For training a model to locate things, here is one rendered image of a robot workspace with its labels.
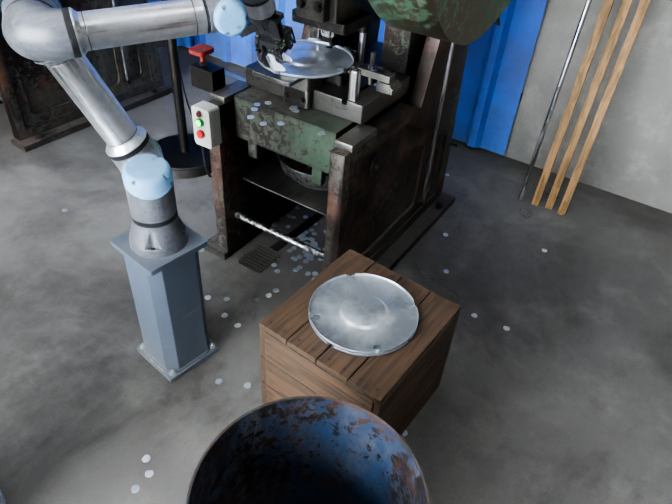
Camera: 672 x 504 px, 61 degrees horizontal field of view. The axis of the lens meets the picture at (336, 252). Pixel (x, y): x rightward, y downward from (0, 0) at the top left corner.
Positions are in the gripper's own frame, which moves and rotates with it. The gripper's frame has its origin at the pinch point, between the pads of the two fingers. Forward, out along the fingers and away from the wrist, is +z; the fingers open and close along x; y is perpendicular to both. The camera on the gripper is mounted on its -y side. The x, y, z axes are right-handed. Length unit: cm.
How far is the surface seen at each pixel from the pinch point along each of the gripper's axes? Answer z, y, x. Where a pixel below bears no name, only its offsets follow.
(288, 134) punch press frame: 20.7, 2.1, -5.9
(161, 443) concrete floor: 41, 14, -100
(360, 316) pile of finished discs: 25, 50, -47
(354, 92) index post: 10.8, 18.9, 9.0
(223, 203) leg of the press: 49, -22, -25
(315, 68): 5.5, 6.7, 8.8
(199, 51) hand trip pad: 4.4, -31.3, 1.2
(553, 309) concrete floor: 90, 92, 6
